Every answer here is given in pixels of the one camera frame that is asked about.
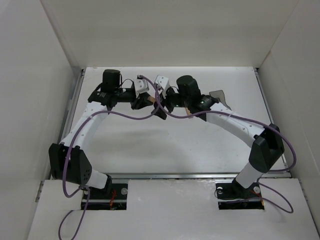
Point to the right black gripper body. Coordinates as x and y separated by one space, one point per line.
164 105

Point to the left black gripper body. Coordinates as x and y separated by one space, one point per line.
138 100

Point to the wood block one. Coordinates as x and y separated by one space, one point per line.
152 99

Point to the wood block three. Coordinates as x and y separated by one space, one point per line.
188 113

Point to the smoky transparent plastic box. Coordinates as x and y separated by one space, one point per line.
220 96

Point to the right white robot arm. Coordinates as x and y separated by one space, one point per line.
265 141

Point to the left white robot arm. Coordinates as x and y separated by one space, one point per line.
68 160

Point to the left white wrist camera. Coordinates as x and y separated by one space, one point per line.
140 86

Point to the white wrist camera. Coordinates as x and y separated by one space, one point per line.
140 86
164 84

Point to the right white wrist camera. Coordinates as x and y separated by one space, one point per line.
164 84

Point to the aluminium rail front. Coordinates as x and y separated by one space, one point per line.
171 176

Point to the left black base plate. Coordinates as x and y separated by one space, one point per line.
115 200

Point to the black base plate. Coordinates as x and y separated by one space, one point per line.
232 196
115 200

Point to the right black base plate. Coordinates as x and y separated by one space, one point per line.
232 196

